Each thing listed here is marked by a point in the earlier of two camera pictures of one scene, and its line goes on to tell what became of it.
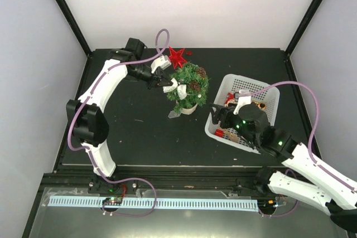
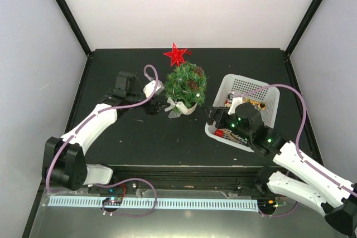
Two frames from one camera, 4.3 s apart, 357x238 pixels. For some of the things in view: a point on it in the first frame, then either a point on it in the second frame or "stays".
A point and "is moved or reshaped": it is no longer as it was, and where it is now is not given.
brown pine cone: (201, 72) stays
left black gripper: (155, 80) to (153, 108)
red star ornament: (177, 57) is moved or reshaped
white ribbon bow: (182, 88) to (180, 105)
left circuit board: (112, 200) stays
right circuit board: (270, 203) stays
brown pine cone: (194, 85) stays
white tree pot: (189, 111) stays
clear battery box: (173, 113) stays
